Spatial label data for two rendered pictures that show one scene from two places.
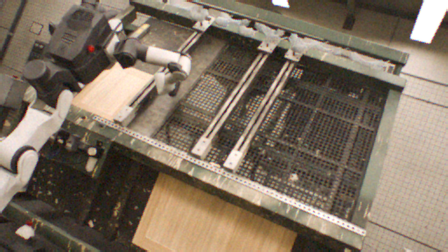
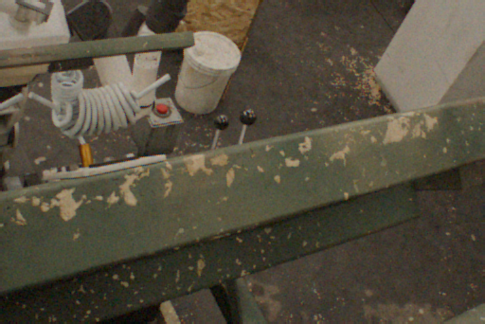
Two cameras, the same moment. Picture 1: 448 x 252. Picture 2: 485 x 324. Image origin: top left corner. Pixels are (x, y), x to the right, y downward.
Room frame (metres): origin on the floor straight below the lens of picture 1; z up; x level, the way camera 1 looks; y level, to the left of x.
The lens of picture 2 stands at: (3.22, 0.08, 2.45)
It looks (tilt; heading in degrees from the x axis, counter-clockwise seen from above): 46 degrees down; 117
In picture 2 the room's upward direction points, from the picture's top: 26 degrees clockwise
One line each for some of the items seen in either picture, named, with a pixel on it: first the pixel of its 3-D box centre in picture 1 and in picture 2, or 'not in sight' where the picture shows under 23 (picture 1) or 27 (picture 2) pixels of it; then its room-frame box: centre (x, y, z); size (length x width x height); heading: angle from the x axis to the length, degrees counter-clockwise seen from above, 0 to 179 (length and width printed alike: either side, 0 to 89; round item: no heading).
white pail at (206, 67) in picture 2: not in sight; (207, 67); (1.65, 2.26, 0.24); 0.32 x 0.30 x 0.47; 69
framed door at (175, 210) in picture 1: (213, 232); not in sight; (2.24, -0.16, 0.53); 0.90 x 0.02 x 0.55; 75
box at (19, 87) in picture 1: (9, 92); (155, 128); (2.23, 1.28, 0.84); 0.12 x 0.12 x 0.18; 75
